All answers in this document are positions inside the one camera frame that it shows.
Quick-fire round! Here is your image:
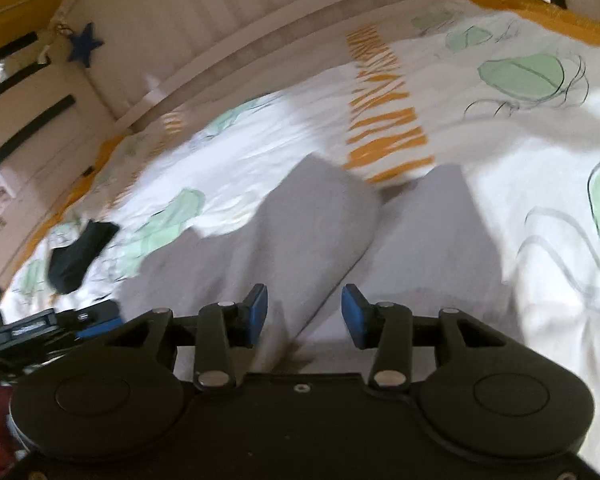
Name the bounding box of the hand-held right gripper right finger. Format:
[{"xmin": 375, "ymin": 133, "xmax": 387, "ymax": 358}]
[{"xmin": 341, "ymin": 283, "xmax": 523, "ymax": 392}]

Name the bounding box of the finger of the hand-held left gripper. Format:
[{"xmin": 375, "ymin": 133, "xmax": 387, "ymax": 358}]
[{"xmin": 72, "ymin": 302, "xmax": 124, "ymax": 342}]

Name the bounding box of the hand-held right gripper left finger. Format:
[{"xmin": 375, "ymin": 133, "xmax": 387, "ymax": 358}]
[{"xmin": 102, "ymin": 283, "xmax": 270, "ymax": 392}]

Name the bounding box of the grey knitted hoodie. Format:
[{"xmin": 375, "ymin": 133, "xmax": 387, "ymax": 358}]
[{"xmin": 117, "ymin": 154, "xmax": 523, "ymax": 376}]

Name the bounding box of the black folded garment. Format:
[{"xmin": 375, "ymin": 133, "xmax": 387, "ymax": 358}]
[{"xmin": 47, "ymin": 220, "xmax": 121, "ymax": 294}]

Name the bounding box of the leaf printed blanket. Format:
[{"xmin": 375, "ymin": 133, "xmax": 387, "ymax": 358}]
[{"xmin": 0, "ymin": 0, "xmax": 600, "ymax": 476}]

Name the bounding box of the blue star decoration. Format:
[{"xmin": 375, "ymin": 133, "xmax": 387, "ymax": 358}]
[{"xmin": 69, "ymin": 22, "xmax": 104, "ymax": 69}]

